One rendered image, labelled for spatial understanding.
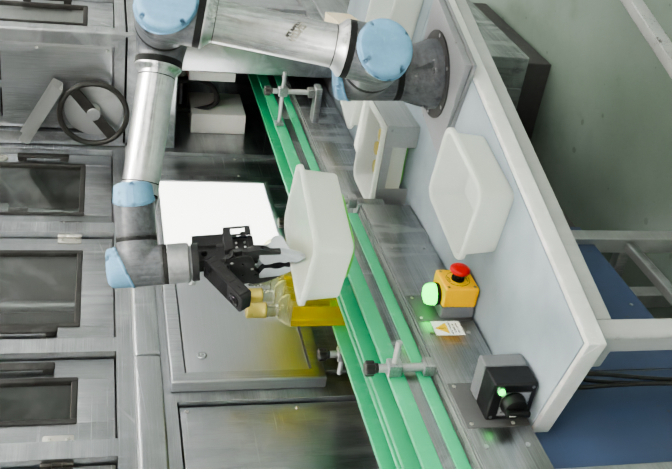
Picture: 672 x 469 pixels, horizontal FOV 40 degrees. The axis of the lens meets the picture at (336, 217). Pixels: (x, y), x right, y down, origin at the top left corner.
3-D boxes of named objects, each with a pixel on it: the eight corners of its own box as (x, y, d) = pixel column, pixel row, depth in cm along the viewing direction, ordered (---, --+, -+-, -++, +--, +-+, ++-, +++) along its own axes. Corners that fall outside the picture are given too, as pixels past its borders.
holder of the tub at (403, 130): (382, 193, 242) (354, 193, 240) (400, 97, 228) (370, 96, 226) (399, 227, 228) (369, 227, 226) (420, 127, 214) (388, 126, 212)
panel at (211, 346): (266, 188, 279) (152, 186, 270) (267, 180, 278) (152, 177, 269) (325, 387, 204) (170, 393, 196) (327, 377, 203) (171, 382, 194)
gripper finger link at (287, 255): (302, 228, 175) (254, 232, 173) (307, 250, 171) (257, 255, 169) (302, 239, 177) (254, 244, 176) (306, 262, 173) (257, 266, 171)
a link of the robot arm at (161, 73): (139, 7, 193) (103, 237, 187) (138, -11, 182) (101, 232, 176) (194, 17, 195) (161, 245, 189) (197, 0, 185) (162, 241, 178)
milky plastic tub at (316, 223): (343, 159, 171) (297, 157, 169) (365, 249, 156) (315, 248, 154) (325, 223, 183) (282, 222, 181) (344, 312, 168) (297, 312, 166)
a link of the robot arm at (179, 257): (167, 265, 165) (170, 294, 171) (193, 263, 166) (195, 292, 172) (165, 235, 170) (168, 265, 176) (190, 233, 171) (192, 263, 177)
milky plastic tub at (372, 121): (384, 175, 239) (351, 174, 237) (399, 96, 228) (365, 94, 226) (402, 209, 225) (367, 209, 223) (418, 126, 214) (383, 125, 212)
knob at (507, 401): (521, 411, 157) (528, 425, 154) (496, 413, 156) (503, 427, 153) (527, 391, 155) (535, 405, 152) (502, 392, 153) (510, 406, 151)
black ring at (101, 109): (128, 140, 288) (57, 138, 283) (130, 77, 278) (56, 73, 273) (128, 147, 284) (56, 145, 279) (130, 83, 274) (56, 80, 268)
